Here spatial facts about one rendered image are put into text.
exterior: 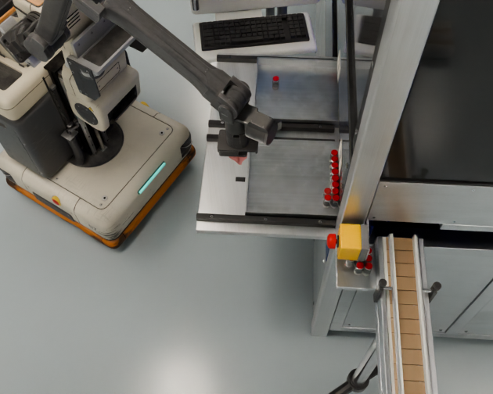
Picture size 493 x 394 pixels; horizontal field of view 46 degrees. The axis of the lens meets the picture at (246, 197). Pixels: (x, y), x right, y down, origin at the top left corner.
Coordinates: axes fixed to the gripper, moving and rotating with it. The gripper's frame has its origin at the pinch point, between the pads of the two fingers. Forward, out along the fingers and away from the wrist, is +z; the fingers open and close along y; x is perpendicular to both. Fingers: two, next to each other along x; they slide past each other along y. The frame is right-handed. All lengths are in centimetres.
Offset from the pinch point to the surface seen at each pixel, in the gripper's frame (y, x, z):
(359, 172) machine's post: 29.2, -12.4, -14.7
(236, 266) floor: -9, 19, 108
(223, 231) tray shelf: -5.1, -10.1, 20.6
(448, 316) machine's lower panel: 73, -10, 79
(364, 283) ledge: 34.6, -23.5, 22.0
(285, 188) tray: 12.0, 5.3, 20.5
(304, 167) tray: 17.7, 13.0, 20.4
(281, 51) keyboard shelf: 8, 69, 27
